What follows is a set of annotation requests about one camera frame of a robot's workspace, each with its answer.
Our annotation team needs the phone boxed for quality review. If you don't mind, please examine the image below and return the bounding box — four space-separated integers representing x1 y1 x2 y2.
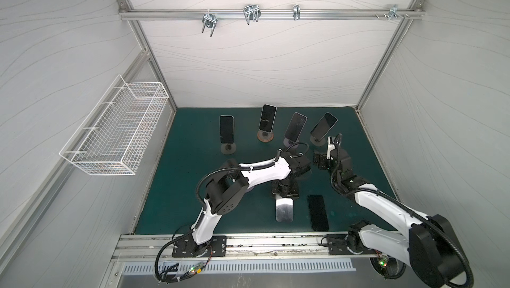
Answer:
307 195 329 232
276 195 294 223
284 112 308 143
310 112 337 141
219 115 235 144
258 104 277 133

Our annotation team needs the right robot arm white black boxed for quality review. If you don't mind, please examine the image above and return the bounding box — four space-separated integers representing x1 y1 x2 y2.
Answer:
313 147 475 287

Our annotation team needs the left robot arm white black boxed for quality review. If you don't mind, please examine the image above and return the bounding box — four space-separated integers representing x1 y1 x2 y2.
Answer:
191 151 311 245

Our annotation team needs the grey round stand right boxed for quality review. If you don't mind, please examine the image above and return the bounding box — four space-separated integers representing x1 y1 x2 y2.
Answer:
309 135 326 147

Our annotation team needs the grey round stand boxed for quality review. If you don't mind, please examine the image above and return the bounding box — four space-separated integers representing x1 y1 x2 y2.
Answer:
220 143 236 155
309 135 326 147

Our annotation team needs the lilac rear round stand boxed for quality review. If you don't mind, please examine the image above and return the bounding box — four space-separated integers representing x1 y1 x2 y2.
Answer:
283 138 295 147

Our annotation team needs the wooden round stand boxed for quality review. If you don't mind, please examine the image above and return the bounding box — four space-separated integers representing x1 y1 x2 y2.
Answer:
257 130 274 143

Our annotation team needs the grey round stand left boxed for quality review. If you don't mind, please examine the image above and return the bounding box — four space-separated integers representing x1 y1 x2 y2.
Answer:
220 143 236 155

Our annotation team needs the phone on wooden stand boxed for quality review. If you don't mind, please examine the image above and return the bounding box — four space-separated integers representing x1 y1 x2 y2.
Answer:
258 104 277 133

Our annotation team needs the metal clamp small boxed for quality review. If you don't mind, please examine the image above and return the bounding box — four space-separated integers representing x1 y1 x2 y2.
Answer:
293 5 301 21

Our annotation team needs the metal u-bolt clamp middle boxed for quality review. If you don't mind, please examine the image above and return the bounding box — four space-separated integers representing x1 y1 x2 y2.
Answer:
243 4 261 25

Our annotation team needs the metal u-bolt clamp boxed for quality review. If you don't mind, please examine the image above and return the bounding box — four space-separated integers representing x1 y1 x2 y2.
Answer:
201 13 218 37
243 4 261 25

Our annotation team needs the metal u-bolt clamp left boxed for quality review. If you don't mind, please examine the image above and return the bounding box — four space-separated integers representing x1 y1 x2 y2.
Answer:
201 13 218 37

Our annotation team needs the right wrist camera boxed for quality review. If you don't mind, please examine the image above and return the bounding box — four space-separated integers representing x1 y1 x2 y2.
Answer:
326 137 336 160

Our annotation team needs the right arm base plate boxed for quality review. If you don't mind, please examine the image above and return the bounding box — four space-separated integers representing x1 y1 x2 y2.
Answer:
320 232 380 257

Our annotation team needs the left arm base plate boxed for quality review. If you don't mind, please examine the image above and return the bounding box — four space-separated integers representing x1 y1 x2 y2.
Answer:
172 234 227 258

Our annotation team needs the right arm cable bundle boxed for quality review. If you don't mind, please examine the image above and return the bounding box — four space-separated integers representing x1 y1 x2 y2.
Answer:
369 253 407 281

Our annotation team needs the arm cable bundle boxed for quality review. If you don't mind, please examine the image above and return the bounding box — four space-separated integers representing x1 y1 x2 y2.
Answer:
154 227 213 284
369 253 407 281

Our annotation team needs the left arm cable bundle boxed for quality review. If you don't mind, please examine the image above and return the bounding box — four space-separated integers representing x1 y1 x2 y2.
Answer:
154 227 213 284

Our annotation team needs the aluminium crossbar rail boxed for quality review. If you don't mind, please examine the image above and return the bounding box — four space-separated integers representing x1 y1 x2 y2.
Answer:
120 7 426 21

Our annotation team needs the white slotted cable duct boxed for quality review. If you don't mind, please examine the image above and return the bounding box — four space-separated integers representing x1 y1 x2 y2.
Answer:
122 258 356 276

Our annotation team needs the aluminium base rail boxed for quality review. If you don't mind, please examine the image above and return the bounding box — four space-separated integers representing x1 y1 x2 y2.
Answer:
111 230 438 260

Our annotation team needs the metal bracket right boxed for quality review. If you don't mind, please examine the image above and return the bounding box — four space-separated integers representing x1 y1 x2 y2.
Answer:
374 5 410 21

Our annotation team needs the white wire basket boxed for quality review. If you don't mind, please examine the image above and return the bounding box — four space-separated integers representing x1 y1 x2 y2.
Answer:
59 75 169 176

